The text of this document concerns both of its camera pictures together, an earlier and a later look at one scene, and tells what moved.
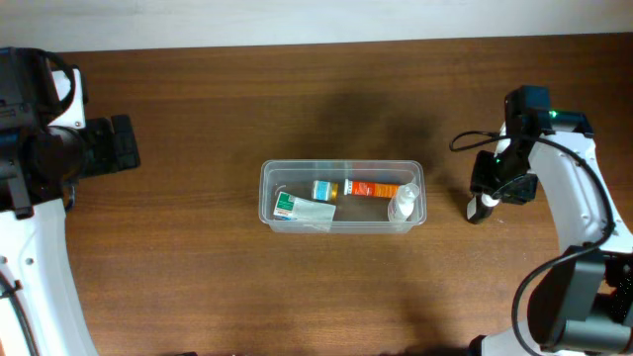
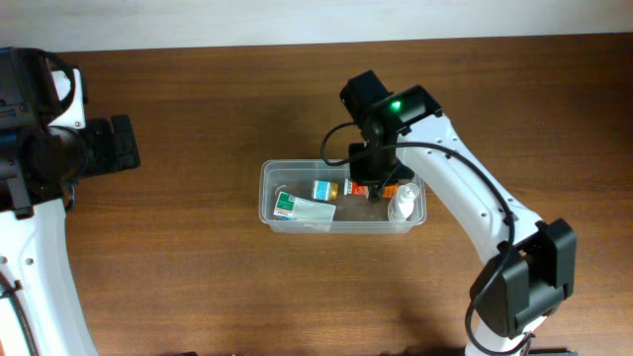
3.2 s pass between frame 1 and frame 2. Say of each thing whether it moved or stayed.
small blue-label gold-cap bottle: stayed
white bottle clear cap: stayed
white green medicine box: stayed
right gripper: moved
